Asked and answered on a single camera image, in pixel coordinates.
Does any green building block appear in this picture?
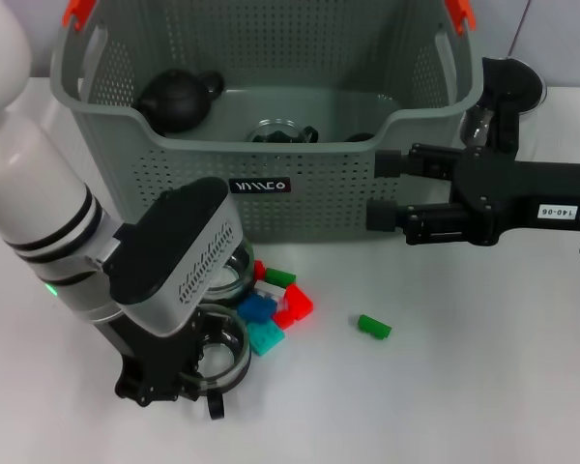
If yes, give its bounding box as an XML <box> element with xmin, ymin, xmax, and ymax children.
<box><xmin>356</xmin><ymin>313</ymin><xmax>393</xmax><ymax>341</ymax></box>
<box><xmin>264</xmin><ymin>268</ymin><xmax>297</xmax><ymax>287</ymax></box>

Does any blue building block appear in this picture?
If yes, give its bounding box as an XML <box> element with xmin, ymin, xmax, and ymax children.
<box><xmin>236</xmin><ymin>294</ymin><xmax>277</xmax><ymax>324</ymax></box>

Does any black ceramic teapot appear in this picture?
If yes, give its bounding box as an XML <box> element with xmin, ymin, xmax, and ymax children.
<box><xmin>133</xmin><ymin>68</ymin><xmax>227</xmax><ymax>137</ymax></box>

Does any grey-green perforated storage basket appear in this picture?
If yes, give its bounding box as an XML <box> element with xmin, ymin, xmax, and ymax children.
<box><xmin>50</xmin><ymin>0</ymin><xmax>482</xmax><ymax>243</ymax></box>

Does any teal building block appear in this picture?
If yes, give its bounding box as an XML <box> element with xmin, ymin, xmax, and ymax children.
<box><xmin>246</xmin><ymin>321</ymin><xmax>286</xmax><ymax>358</ymax></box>

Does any glass pitcher black handle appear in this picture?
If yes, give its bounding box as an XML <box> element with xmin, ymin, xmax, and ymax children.
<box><xmin>458</xmin><ymin>55</ymin><xmax>548</xmax><ymax>156</ymax></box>

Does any large red building block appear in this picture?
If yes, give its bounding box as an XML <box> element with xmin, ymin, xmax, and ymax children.
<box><xmin>273</xmin><ymin>283</ymin><xmax>315</xmax><ymax>330</ymax></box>

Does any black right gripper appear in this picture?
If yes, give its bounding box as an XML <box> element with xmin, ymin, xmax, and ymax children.
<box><xmin>365</xmin><ymin>142</ymin><xmax>580</xmax><ymax>247</ymax></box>

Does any glass cup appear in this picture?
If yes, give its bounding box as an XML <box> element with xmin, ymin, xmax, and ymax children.
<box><xmin>245</xmin><ymin>119</ymin><xmax>320</xmax><ymax>145</ymax></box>

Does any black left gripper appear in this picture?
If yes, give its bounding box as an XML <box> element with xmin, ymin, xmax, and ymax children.
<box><xmin>94</xmin><ymin>308</ymin><xmax>238</xmax><ymax>408</ymax></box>

